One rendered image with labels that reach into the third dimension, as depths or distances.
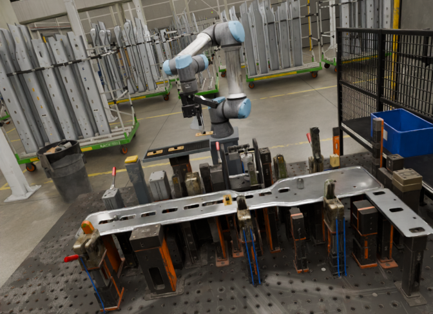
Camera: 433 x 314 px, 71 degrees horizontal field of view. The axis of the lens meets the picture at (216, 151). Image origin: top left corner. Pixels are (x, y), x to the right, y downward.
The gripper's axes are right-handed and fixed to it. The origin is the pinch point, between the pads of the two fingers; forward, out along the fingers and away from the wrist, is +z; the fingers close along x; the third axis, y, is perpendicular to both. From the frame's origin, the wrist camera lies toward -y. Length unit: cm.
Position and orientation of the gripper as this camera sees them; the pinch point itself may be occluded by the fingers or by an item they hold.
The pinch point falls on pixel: (203, 130)
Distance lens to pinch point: 145.2
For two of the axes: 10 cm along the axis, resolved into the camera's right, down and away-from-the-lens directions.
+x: -0.6, 4.0, -9.1
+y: -9.8, 1.5, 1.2
